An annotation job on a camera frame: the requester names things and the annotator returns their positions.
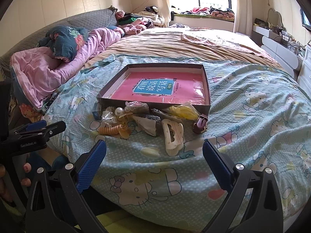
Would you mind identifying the maroon hair clip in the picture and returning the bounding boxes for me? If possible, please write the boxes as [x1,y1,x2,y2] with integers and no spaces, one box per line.
[192,114,208,134]

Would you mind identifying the cream hair claw clip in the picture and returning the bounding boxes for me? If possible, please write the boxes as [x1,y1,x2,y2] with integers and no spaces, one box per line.
[161,119,184,157]

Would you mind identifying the yellow item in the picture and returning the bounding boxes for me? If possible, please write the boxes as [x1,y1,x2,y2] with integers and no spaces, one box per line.
[167,102,200,120]

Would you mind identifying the small blue comb box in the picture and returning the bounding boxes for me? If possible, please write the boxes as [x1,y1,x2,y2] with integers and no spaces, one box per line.
[92,102,102,120]

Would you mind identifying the clear plastic jewelry bag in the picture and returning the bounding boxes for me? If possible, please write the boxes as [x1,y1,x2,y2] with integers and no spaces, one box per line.
[102,106,118,124]

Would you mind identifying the person left hand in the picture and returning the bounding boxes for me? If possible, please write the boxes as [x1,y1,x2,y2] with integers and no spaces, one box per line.
[0,163,32,202]

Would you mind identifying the pink quilt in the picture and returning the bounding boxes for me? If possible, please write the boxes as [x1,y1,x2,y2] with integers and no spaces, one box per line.
[10,26,124,111]

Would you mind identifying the dark cardboard box tray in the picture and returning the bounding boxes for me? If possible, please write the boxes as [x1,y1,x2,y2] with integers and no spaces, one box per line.
[96,63,211,115]

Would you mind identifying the Hello Kitty green bedsheet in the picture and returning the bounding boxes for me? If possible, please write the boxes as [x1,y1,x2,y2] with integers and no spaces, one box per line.
[44,55,310,231]

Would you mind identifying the dark teal floral pillow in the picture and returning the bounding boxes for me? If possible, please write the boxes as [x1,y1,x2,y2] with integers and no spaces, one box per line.
[36,25,89,63]

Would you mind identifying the grey quilted headboard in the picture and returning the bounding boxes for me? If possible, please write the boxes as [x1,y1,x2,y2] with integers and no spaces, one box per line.
[1,6,118,78]

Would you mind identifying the white drawer cabinet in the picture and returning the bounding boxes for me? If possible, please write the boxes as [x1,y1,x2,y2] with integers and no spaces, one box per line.
[297,44,311,97]

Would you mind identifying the pink book in tray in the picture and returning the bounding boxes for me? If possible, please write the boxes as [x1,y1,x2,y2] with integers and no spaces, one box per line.
[110,72,209,105]

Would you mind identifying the clothes pile on bed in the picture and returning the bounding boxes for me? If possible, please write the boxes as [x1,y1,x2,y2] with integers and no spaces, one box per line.
[115,6,165,35]

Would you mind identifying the white grey dresser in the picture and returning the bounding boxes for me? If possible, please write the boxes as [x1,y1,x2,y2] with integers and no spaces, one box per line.
[252,18,305,80]

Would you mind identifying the tan bed blanket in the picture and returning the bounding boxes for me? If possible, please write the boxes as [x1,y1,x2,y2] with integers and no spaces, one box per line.
[83,28,281,69]

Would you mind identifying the pink light blanket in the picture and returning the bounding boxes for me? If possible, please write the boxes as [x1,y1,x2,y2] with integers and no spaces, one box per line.
[181,28,269,57]

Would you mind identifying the vanity mirror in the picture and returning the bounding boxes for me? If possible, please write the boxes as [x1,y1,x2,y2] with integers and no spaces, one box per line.
[267,8,283,28]

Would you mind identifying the clothes on window sill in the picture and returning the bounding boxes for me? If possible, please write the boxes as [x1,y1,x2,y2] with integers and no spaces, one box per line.
[171,7,235,22]

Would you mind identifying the beige curtain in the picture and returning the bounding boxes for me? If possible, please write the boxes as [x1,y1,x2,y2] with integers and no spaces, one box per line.
[232,0,252,36]

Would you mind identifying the wall mounted television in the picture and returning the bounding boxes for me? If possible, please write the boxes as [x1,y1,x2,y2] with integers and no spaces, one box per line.
[300,9,311,32]

